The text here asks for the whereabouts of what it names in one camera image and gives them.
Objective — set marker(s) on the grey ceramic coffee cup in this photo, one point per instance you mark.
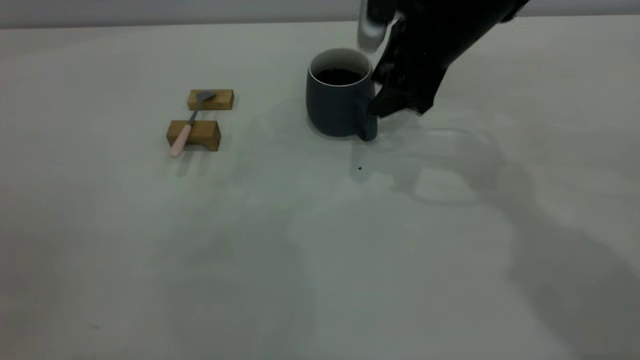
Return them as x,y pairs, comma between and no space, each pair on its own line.
335,110

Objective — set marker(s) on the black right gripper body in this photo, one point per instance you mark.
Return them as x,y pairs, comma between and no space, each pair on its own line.
420,50

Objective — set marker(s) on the dark coffee liquid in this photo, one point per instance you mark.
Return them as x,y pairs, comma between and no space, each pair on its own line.
340,76

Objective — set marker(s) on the flat wooden block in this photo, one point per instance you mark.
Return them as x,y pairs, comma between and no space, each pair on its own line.
212,101

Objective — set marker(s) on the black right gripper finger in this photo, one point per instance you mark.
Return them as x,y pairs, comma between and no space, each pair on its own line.
385,105
419,104

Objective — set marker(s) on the arched wooden block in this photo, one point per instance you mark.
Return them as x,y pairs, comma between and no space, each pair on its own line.
197,132

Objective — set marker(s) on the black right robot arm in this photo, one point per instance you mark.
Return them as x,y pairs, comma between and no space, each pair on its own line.
490,12

